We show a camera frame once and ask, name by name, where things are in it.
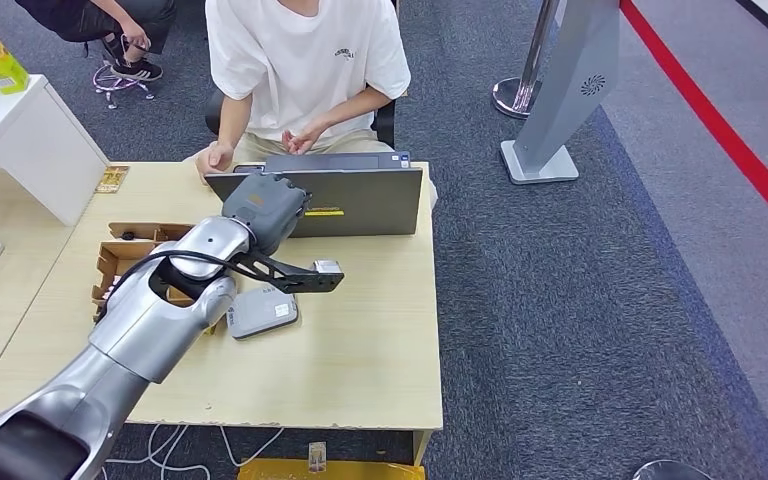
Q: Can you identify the wooden card organizer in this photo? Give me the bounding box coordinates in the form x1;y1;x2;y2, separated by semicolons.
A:
91;221;197;321

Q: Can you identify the brown patterned card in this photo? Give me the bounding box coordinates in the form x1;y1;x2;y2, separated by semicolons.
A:
95;165;131;195

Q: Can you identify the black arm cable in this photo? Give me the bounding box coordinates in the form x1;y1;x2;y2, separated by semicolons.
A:
95;248;253;324

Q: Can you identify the grey kiosk stand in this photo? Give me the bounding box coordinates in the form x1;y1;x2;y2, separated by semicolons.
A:
500;0;622;185

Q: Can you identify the white looped cable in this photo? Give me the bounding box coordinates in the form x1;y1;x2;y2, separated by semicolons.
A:
100;425;213;480

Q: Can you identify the crouching person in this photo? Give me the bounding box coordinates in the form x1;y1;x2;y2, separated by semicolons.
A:
14;0;179;82

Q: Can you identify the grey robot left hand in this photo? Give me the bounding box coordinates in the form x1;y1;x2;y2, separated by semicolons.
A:
221;170;313;257

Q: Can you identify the white cabinet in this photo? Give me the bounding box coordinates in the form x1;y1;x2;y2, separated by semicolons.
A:
0;74;110;227

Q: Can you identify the round chrome base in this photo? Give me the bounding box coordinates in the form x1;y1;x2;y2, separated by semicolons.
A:
632;460;713;480

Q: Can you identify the person's right hand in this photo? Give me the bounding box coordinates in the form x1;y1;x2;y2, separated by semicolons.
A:
196;140;237;179

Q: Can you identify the person's left hand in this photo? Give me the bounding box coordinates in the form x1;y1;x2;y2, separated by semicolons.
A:
281;122;325;156

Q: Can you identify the white short cable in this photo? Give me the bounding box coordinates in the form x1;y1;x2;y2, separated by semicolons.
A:
219;427;286;469

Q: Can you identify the grey card reader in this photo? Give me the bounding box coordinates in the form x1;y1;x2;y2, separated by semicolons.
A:
226;286;300;341

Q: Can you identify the chrome stanchion post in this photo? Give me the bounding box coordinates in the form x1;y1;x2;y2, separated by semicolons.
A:
491;0;562;121

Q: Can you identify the grey laptop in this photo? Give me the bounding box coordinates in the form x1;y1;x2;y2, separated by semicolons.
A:
203;151;424;238

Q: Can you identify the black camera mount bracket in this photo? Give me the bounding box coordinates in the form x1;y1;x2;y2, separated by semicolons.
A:
228;250;346;295

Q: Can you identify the chrome chair base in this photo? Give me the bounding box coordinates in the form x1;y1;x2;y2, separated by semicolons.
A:
92;60;157;109

